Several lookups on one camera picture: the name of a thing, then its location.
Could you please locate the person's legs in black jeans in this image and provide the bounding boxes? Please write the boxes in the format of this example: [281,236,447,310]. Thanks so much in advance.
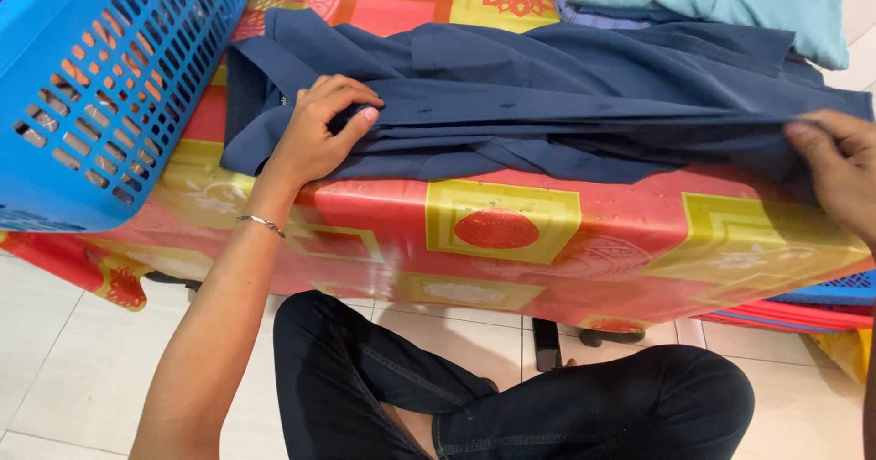
[273,290,756,460]

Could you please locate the red yellow patterned tablecloth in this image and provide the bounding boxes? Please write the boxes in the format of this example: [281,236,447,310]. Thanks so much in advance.
[0,0,876,334]

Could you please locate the stack of red plastic trays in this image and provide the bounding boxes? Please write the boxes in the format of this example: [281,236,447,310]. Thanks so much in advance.
[691,299,876,334]

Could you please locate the blue plastic crate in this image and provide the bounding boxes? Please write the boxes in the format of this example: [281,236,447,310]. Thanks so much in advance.
[766,270,876,308]

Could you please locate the silver bracelet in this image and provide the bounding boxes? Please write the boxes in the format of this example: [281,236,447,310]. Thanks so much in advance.
[234,214,287,241]

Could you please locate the person's left hand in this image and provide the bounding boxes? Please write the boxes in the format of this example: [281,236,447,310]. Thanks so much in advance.
[263,74,386,191]

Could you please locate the blue plastic laundry basket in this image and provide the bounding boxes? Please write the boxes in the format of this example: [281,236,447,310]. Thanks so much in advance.
[0,0,263,234]

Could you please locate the navy blue shirt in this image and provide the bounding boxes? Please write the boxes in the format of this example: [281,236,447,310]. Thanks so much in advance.
[220,7,876,204]

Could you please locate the yellow plastic bag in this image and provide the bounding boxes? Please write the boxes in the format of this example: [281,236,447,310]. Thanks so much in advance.
[809,328,874,387]

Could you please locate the person's right hand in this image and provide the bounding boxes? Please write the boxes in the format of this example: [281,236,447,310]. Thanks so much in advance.
[783,109,876,246]

